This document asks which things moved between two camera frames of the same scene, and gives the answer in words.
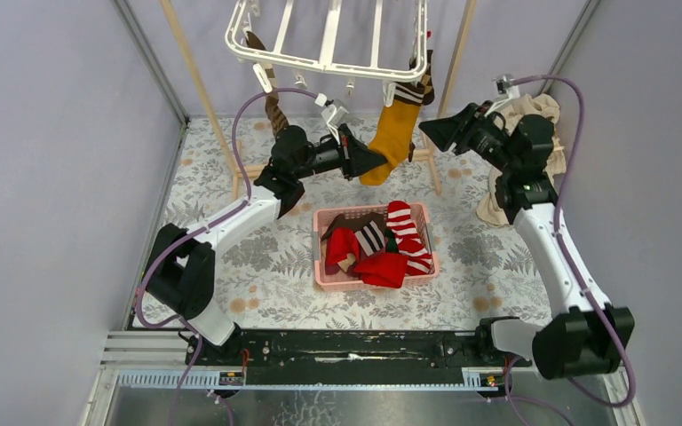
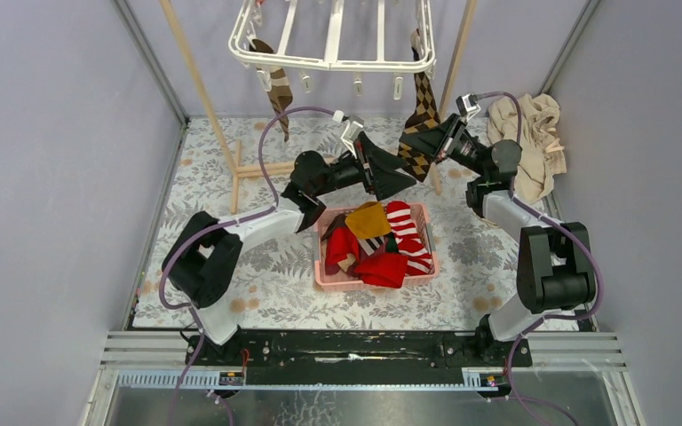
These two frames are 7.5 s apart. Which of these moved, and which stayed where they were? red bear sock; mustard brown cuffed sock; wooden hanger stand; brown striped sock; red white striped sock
Moved: mustard brown cuffed sock; brown striped sock
Stayed: wooden hanger stand; red bear sock; red white striped sock
